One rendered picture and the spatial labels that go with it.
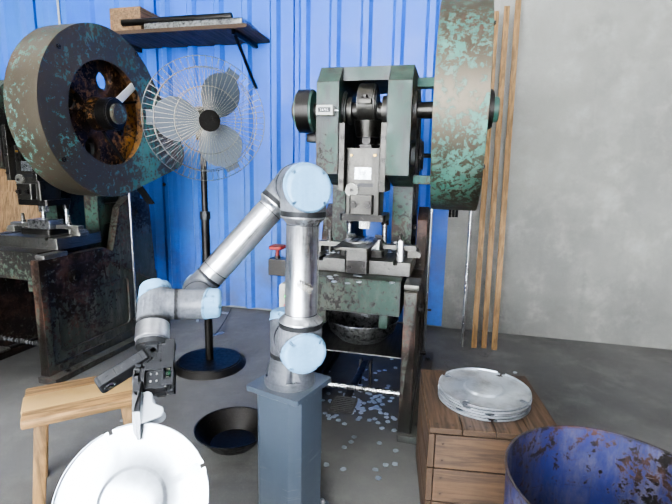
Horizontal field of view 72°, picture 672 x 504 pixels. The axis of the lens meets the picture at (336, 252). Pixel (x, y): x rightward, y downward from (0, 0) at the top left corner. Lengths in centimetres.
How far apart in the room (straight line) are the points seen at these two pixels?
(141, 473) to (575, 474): 100
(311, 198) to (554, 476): 90
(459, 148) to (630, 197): 186
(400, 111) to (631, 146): 179
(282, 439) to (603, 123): 264
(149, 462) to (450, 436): 82
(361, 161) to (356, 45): 146
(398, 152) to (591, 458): 122
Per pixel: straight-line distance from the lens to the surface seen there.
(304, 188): 110
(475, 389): 161
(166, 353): 112
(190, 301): 115
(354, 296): 189
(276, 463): 150
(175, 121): 236
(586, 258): 334
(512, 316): 335
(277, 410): 141
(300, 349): 119
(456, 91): 164
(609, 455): 137
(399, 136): 191
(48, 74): 242
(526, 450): 127
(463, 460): 152
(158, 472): 107
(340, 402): 194
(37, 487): 184
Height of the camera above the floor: 108
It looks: 10 degrees down
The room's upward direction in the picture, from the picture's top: 1 degrees clockwise
